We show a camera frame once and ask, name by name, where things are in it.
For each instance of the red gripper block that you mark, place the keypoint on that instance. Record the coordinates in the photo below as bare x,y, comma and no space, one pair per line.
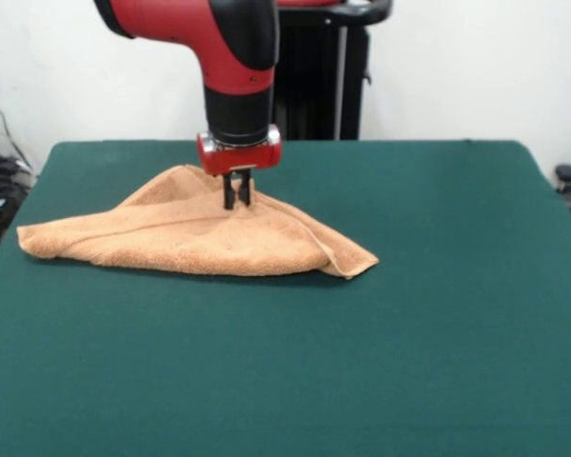
240,159

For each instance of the orange terry towel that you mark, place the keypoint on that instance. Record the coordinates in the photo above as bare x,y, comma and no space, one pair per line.
195,243

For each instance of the dark green table cloth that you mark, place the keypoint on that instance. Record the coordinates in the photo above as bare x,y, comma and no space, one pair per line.
124,357

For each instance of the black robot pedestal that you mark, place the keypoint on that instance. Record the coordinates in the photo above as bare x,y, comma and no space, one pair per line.
314,71

